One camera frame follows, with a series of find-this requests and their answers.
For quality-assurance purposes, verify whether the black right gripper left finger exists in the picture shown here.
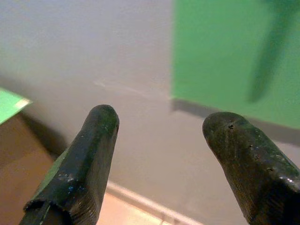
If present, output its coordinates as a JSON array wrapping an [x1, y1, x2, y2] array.
[[18, 104, 120, 225]]

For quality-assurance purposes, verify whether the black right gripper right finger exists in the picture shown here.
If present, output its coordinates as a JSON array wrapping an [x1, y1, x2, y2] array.
[[202, 112, 300, 225]]

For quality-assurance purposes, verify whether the brown cardboard box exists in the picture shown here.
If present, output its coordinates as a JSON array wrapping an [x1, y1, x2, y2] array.
[[0, 110, 59, 225]]

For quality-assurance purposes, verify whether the green wall board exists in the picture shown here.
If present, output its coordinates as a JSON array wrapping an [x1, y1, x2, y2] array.
[[170, 0, 300, 130]]

